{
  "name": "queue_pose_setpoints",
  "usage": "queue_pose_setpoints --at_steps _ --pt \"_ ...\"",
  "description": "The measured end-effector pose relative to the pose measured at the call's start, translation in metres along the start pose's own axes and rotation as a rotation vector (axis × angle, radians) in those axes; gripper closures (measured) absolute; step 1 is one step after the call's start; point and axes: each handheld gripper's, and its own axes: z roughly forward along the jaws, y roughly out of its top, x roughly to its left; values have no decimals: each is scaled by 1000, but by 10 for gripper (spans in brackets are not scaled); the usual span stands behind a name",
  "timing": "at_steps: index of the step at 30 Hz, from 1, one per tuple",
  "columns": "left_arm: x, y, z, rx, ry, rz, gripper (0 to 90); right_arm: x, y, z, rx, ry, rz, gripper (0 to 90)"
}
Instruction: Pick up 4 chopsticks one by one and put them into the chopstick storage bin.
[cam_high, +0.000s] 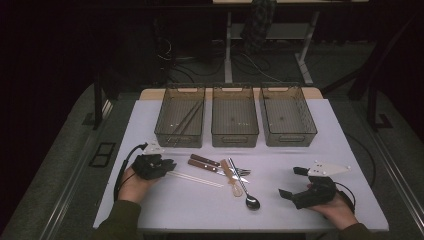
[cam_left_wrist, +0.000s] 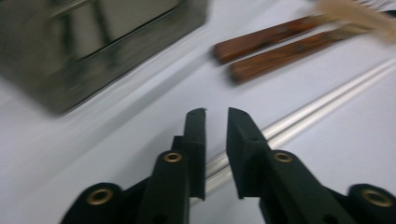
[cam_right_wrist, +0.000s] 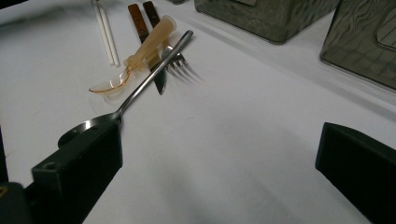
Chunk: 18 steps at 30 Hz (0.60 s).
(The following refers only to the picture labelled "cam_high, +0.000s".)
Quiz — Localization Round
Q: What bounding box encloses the white chopstick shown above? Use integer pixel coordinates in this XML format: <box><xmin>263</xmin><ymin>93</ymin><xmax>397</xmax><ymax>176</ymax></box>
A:
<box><xmin>166</xmin><ymin>170</ymin><xmax>226</xmax><ymax>186</ymax></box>
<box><xmin>173</xmin><ymin>173</ymin><xmax>225</xmax><ymax>189</ymax></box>

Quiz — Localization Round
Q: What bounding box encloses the tangle of floor cables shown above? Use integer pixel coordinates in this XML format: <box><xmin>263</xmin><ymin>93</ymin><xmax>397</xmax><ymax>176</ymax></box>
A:
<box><xmin>156</xmin><ymin>36</ymin><xmax>288</xmax><ymax>84</ymax></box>

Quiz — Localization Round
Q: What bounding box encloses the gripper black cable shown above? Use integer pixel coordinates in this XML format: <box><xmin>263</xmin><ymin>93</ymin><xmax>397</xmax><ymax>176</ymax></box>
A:
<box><xmin>113</xmin><ymin>142</ymin><xmax>149</xmax><ymax>203</ymax></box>
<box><xmin>334</xmin><ymin>181</ymin><xmax>357</xmax><ymax>214</ymax></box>

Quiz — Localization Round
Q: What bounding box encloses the metal floor rail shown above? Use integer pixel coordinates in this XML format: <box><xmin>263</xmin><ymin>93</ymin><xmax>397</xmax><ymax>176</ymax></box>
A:
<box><xmin>39</xmin><ymin>99</ymin><xmax>114</xmax><ymax>240</ymax></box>
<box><xmin>369</xmin><ymin>129</ymin><xmax>424</xmax><ymax>228</ymax></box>

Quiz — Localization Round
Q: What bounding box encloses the wooden-handled fork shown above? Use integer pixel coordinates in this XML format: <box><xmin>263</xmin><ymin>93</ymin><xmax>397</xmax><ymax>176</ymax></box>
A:
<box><xmin>189</xmin><ymin>153</ymin><xmax>252</xmax><ymax>177</ymax></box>

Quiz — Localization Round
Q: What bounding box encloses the thin black floor cable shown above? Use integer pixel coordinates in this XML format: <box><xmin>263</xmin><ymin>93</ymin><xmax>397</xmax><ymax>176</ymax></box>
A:
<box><xmin>344</xmin><ymin>132</ymin><xmax>377</xmax><ymax>188</ymax></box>

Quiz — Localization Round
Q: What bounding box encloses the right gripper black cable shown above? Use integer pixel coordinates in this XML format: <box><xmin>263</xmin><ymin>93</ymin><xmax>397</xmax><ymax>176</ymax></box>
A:
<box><xmin>334</xmin><ymin>181</ymin><xmax>357</xmax><ymax>214</ymax></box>

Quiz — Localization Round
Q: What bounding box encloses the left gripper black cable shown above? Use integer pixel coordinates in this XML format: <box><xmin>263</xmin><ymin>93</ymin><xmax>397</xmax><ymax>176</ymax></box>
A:
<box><xmin>113</xmin><ymin>142</ymin><xmax>149</xmax><ymax>203</ymax></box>

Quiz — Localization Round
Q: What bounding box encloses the white desk frame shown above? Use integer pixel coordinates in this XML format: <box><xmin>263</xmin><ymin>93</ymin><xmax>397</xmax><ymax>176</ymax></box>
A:
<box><xmin>213</xmin><ymin>0</ymin><xmax>369</xmax><ymax>86</ymax></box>

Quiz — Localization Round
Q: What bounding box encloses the black post stand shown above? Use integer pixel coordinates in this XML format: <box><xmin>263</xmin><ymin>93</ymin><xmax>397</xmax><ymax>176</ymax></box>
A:
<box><xmin>366</xmin><ymin>83</ymin><xmax>395</xmax><ymax>132</ymax></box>
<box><xmin>93</xmin><ymin>71</ymin><xmax>121</xmax><ymax>131</ymax></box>

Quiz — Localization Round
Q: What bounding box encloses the long metal spoon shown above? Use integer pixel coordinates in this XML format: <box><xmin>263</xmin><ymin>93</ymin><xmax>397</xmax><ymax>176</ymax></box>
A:
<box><xmin>227</xmin><ymin>157</ymin><xmax>261</xmax><ymax>212</ymax></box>

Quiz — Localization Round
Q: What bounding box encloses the black tripod stand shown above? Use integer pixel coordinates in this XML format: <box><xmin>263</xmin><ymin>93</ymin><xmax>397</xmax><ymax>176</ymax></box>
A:
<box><xmin>320</xmin><ymin>13</ymin><xmax>421</xmax><ymax>101</ymax></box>

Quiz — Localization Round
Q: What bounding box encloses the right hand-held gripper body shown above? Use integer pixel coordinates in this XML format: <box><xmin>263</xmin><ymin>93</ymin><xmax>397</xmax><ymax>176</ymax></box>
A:
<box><xmin>292</xmin><ymin>160</ymin><xmax>352</xmax><ymax>210</ymax></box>

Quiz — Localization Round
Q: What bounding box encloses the person's right hand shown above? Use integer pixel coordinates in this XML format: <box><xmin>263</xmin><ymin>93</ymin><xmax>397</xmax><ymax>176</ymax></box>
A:
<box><xmin>309</xmin><ymin>193</ymin><xmax>359</xmax><ymax>231</ymax></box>

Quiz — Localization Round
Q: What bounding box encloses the person's left hand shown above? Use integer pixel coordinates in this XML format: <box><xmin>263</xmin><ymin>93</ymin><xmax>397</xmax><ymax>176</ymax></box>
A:
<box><xmin>118</xmin><ymin>166</ymin><xmax>161</xmax><ymax>204</ymax></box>

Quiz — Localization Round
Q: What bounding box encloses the black floor frame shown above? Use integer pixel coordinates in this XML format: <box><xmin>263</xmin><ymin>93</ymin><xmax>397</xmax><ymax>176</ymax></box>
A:
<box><xmin>88</xmin><ymin>142</ymin><xmax>117</xmax><ymax>168</ymax></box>

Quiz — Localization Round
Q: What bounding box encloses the dark hanging cloth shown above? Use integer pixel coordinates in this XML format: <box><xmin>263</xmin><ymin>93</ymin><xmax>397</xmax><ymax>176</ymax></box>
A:
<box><xmin>239</xmin><ymin>0</ymin><xmax>278</xmax><ymax>54</ymax></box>

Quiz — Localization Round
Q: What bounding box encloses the wooden-handled steak knife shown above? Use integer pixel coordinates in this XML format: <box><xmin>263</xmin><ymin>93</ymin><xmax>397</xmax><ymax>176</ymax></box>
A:
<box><xmin>187</xmin><ymin>158</ymin><xmax>250</xmax><ymax>184</ymax></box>

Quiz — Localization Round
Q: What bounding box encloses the smoky clear plastic bin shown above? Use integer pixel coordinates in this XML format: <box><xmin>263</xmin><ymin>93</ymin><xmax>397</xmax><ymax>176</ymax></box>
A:
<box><xmin>154</xmin><ymin>83</ymin><xmax>206</xmax><ymax>148</ymax></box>
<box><xmin>259</xmin><ymin>82</ymin><xmax>318</xmax><ymax>148</ymax></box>
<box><xmin>211</xmin><ymin>83</ymin><xmax>260</xmax><ymax>148</ymax></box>

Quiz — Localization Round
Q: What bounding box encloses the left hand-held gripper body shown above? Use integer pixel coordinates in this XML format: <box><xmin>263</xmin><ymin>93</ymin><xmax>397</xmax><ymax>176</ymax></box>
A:
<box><xmin>131</xmin><ymin>141</ymin><xmax>175</xmax><ymax>181</ymax></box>

